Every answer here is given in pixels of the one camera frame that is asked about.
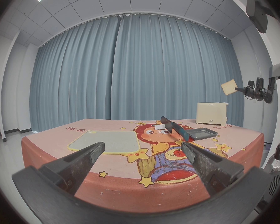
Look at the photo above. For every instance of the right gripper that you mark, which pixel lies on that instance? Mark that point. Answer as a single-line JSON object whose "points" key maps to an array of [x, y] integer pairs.
{"points": [[249, 92]]}

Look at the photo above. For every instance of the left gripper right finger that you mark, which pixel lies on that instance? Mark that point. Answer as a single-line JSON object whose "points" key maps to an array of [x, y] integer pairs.
{"points": [[206, 163]]}

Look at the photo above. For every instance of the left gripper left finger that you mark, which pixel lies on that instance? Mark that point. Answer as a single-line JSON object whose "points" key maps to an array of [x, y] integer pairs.
{"points": [[84, 159]]}

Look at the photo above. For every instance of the slice of bread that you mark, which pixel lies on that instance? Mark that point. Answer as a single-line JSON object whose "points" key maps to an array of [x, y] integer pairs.
{"points": [[228, 87]]}

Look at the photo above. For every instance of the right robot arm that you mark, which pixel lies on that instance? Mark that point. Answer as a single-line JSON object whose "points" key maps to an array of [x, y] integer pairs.
{"points": [[277, 71]]}

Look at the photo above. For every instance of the cream toaster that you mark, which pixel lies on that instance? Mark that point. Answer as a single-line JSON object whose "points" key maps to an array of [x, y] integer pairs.
{"points": [[210, 113]]}

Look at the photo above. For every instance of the dark grey tray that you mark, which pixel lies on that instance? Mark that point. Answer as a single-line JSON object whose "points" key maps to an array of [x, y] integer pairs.
{"points": [[200, 134]]}

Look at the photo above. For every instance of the cutting board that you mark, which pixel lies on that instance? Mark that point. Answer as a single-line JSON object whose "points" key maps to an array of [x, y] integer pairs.
{"points": [[112, 141]]}

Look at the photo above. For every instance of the white knife rest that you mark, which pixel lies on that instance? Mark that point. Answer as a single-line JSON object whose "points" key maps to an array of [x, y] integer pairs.
{"points": [[159, 126]]}

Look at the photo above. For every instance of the blue curtain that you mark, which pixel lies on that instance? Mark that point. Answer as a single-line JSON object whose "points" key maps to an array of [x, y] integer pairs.
{"points": [[135, 73]]}

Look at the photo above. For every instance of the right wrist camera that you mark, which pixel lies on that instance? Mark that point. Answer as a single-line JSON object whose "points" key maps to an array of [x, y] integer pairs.
{"points": [[251, 83]]}

